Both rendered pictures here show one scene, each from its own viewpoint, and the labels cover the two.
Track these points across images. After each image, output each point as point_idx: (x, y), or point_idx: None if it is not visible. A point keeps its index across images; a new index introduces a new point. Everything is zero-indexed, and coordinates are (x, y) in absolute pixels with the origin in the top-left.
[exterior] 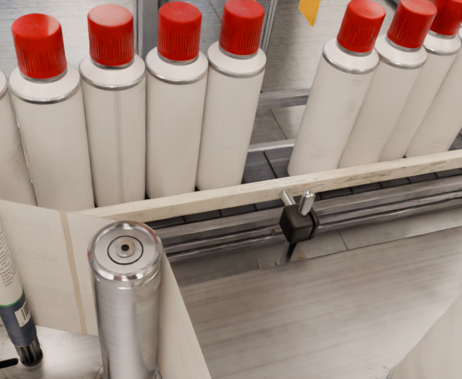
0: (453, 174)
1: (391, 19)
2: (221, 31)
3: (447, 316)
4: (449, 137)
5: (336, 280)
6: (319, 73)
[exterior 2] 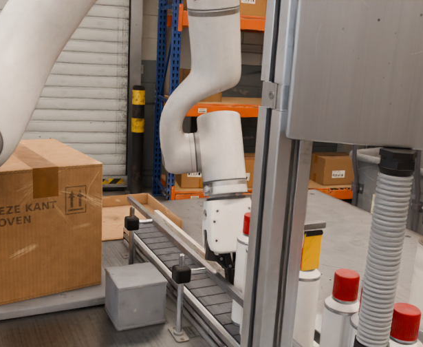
0: None
1: (16, 328)
2: (353, 293)
3: None
4: None
5: None
6: (311, 291)
